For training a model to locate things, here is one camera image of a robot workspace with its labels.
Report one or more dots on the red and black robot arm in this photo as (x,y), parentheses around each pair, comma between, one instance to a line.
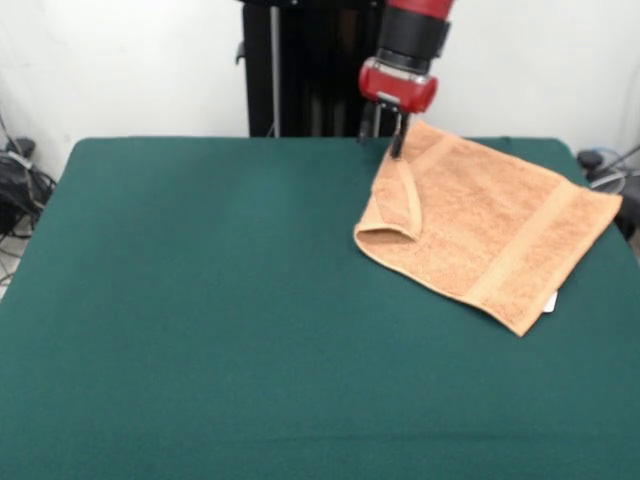
(415,35)

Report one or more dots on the tan terry towel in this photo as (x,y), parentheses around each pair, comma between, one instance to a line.
(475,225)

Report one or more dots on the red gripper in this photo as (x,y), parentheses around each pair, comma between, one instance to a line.
(400,90)

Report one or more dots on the dark green tablecloth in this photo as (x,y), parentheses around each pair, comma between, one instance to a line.
(200,325)

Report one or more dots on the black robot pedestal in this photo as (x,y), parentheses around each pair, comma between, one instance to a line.
(300,75)

